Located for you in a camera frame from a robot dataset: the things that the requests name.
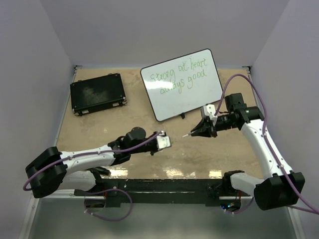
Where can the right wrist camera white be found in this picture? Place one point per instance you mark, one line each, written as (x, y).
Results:
(208, 112)

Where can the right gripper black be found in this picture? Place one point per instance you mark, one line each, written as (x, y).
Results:
(205, 128)

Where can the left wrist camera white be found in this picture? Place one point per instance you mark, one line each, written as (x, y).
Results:
(163, 141)

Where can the white whiteboard with dark frame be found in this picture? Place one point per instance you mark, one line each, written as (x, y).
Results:
(182, 84)

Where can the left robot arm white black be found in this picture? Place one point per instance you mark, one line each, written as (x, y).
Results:
(55, 170)

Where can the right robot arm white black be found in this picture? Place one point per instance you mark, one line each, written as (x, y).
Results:
(280, 184)

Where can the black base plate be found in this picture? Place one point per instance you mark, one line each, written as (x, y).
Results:
(114, 192)

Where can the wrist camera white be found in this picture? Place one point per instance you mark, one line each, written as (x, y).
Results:
(163, 141)
(208, 112)

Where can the black white eraser tool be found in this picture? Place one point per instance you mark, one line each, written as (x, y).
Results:
(101, 170)

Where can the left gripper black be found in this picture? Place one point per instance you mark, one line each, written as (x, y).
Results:
(152, 152)

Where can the black flat case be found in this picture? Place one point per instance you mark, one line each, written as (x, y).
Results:
(97, 94)

